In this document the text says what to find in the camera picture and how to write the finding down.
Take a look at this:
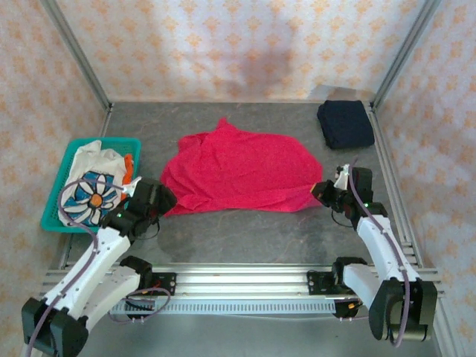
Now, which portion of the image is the aluminium frame post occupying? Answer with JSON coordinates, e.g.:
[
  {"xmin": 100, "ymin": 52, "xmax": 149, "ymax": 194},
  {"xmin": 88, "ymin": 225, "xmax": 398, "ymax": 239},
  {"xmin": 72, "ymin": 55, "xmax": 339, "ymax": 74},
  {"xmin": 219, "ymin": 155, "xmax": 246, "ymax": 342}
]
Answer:
[
  {"xmin": 370, "ymin": 0, "xmax": 446, "ymax": 112},
  {"xmin": 39, "ymin": 0, "xmax": 114, "ymax": 112}
]

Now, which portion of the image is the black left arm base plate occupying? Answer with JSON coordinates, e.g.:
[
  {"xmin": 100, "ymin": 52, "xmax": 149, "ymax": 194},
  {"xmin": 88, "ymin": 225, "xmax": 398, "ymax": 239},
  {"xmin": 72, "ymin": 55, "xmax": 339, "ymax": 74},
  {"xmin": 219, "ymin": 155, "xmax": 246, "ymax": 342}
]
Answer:
[{"xmin": 139, "ymin": 272, "xmax": 177, "ymax": 298}]

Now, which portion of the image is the orange t-shirt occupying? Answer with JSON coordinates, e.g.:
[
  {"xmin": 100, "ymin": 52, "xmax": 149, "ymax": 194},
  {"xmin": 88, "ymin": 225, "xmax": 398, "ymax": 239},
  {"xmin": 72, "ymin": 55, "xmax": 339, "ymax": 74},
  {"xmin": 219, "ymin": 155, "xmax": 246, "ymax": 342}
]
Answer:
[{"xmin": 123, "ymin": 154, "xmax": 135, "ymax": 186}]

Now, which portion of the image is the teal plastic basket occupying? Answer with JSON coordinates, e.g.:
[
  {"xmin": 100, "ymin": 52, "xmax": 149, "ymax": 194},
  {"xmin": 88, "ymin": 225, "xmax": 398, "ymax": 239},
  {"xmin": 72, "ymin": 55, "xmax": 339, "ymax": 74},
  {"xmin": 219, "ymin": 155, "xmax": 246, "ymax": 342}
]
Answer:
[{"xmin": 39, "ymin": 137, "xmax": 143, "ymax": 234}]

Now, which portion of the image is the slotted grey cable duct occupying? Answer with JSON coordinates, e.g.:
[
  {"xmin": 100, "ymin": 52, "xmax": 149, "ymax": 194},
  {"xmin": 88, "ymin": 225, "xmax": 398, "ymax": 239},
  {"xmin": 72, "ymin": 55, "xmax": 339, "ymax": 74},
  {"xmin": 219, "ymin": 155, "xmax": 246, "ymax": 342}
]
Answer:
[{"xmin": 111, "ymin": 299, "xmax": 338, "ymax": 315}]

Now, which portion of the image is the aluminium mounting rail beam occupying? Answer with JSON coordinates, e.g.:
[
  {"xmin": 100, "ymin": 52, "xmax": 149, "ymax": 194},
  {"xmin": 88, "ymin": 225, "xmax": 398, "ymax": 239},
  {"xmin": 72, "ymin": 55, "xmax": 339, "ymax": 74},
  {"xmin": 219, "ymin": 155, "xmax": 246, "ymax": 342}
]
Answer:
[{"xmin": 39, "ymin": 262, "xmax": 446, "ymax": 299}]

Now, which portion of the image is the red t-shirt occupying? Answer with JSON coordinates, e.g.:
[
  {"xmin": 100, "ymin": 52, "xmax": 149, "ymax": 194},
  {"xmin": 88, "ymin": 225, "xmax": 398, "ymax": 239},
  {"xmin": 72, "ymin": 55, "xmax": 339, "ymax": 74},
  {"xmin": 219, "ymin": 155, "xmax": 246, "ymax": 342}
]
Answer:
[{"xmin": 159, "ymin": 117, "xmax": 324, "ymax": 217}]

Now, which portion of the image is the aluminium frame leg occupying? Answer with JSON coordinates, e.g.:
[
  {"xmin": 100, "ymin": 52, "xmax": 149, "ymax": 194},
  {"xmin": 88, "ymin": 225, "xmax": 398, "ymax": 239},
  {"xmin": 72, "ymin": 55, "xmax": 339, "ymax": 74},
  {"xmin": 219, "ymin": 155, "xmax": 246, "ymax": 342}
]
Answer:
[{"xmin": 427, "ymin": 297, "xmax": 466, "ymax": 357}]

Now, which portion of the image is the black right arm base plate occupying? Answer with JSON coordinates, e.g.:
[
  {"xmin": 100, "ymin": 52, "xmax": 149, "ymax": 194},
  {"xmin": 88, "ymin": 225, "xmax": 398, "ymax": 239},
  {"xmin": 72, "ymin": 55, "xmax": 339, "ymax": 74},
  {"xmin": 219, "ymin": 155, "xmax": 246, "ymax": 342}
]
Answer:
[{"xmin": 306, "ymin": 270, "xmax": 347, "ymax": 297}]

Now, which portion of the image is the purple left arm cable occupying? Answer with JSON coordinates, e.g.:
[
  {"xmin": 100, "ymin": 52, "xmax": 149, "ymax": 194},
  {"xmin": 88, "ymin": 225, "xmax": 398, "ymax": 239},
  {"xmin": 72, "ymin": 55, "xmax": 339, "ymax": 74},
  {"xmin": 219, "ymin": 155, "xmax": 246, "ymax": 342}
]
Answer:
[{"xmin": 25, "ymin": 177, "xmax": 173, "ymax": 357}]

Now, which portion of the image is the folded navy t-shirt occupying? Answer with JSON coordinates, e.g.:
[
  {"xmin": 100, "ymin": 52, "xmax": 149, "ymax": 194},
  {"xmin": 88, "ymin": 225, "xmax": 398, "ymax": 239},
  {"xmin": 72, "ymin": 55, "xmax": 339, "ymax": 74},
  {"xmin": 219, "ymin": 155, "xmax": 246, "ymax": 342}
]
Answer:
[{"xmin": 316, "ymin": 99, "xmax": 376, "ymax": 151}]

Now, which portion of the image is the white flower print t-shirt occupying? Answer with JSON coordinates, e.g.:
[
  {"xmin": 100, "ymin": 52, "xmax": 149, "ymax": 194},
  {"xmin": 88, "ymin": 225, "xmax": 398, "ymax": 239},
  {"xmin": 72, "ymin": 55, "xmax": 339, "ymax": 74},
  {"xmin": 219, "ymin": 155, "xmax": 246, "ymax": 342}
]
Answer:
[{"xmin": 59, "ymin": 140, "xmax": 130, "ymax": 227}]

